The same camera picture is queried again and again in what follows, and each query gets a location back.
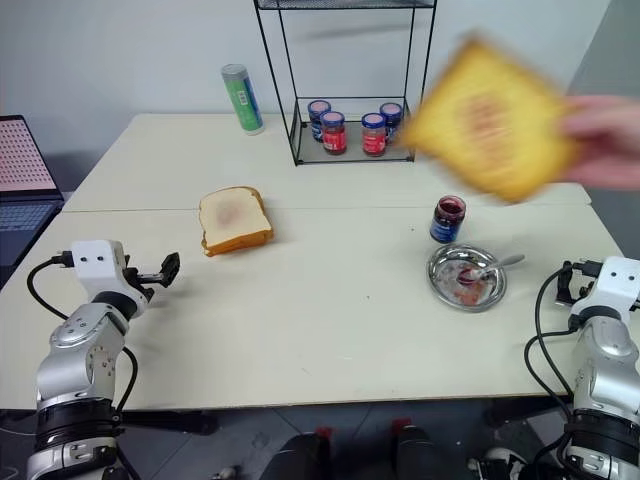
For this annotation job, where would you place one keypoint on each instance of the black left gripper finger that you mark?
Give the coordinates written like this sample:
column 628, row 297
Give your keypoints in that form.
column 167, row 280
column 173, row 262

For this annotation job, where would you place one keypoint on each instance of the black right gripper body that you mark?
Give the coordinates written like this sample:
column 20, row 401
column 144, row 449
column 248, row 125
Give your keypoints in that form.
column 575, row 290

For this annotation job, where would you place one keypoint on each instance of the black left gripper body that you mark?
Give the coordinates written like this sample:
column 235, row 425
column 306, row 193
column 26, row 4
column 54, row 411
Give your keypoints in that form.
column 136, row 286

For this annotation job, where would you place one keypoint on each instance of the toast slice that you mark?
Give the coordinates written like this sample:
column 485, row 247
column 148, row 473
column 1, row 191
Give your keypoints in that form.
column 492, row 120

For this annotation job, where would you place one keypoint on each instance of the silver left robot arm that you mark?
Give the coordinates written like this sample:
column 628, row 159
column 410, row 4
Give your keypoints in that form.
column 85, row 350

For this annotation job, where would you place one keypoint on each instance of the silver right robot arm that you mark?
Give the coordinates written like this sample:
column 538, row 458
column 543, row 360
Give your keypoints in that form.
column 602, row 360

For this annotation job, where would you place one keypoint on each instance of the white bread slice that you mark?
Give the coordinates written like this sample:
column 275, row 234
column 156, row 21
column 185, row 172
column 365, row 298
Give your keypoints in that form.
column 232, row 215

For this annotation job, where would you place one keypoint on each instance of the open dark jam jar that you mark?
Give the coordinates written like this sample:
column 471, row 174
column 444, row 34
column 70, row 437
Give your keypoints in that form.
column 446, row 222

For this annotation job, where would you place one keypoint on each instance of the blue label jam jar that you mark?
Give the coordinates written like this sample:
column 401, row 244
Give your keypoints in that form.
column 316, row 117
column 392, row 117

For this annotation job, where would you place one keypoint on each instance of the red label jam jar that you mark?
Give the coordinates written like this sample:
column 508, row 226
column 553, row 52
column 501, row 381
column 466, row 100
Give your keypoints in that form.
column 334, row 134
column 373, row 136

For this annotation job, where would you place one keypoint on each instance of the person's bare hand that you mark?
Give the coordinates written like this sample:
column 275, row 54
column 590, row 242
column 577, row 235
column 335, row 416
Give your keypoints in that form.
column 607, row 140

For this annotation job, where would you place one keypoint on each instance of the metal spoon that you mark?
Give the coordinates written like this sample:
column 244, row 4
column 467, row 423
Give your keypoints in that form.
column 502, row 263

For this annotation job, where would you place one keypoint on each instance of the round metal plate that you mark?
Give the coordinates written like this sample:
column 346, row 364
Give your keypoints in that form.
column 450, row 290

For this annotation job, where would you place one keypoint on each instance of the open laptop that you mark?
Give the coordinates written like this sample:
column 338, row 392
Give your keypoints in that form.
column 22, row 165

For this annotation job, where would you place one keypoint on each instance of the green and white can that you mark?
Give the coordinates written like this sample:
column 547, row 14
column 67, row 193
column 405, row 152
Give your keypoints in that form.
column 243, row 100

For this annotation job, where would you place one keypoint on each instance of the dark rounded shape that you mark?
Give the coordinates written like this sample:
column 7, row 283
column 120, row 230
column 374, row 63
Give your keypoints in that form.
column 412, row 452
column 297, row 457

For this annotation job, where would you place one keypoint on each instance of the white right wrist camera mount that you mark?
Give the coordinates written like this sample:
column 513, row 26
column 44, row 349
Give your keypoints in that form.
column 617, row 287

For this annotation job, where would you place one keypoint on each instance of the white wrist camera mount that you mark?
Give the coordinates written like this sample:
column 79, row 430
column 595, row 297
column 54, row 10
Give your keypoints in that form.
column 617, row 287
column 95, row 265

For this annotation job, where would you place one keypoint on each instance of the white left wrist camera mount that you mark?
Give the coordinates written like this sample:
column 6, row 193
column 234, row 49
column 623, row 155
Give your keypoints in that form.
column 95, row 265

